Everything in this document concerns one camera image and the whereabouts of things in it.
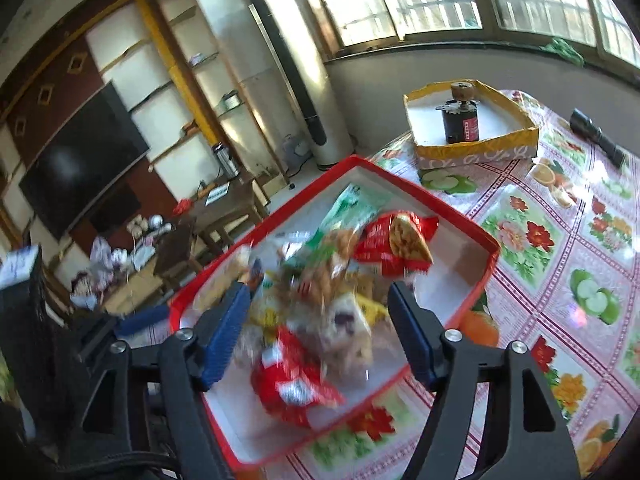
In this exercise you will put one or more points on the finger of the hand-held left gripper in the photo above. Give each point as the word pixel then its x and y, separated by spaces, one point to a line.
pixel 145 321

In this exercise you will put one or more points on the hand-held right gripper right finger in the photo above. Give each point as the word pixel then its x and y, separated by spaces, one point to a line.
pixel 410 335

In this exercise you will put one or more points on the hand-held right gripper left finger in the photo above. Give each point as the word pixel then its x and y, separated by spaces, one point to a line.
pixel 225 340

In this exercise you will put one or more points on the small yellow snack packet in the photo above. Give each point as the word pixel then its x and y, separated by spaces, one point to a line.
pixel 372 310

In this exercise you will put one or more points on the clear packet with dark bits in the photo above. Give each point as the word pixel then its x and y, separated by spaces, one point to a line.
pixel 345 330

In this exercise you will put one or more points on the red shallow box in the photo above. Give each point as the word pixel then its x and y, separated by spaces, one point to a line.
pixel 445 280

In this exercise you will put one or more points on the red snack packet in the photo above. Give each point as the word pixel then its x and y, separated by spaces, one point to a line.
pixel 295 390
pixel 380 245

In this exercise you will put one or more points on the clear fried twist packet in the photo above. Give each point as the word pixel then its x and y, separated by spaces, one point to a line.
pixel 327 265

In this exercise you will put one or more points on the green snack packet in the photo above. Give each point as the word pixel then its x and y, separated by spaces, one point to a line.
pixel 350 205

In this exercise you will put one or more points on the yellow shallow box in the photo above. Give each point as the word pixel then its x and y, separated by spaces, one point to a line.
pixel 480 152

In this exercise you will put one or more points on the black motor with wooden knob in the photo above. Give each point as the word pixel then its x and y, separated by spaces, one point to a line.
pixel 460 127

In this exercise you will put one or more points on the wooden stool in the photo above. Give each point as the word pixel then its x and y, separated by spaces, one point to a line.
pixel 175 245

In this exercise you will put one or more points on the small red object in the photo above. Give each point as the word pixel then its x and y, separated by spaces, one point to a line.
pixel 182 206

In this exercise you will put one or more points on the wooden side table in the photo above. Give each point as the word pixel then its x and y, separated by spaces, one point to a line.
pixel 225 215

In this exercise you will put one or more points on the fruit print tablecloth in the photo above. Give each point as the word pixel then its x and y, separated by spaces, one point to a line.
pixel 540 270

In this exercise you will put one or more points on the white green card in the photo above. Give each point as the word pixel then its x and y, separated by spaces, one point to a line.
pixel 217 194

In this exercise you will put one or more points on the black television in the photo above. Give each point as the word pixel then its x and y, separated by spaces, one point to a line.
pixel 80 165

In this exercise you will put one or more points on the metal kettle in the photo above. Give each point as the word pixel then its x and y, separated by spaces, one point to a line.
pixel 226 162

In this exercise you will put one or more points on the small grey fan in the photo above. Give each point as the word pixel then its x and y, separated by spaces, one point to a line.
pixel 298 147

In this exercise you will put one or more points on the white tower air conditioner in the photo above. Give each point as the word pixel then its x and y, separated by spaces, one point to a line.
pixel 320 110

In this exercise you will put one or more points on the black flashlight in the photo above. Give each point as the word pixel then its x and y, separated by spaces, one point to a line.
pixel 595 132

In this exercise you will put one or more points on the green cloth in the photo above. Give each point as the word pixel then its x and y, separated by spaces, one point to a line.
pixel 565 50

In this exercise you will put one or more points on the barred window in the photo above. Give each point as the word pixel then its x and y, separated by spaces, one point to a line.
pixel 425 0

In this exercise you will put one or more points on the yellow framed wall shelf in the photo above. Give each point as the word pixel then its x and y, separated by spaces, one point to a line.
pixel 165 60

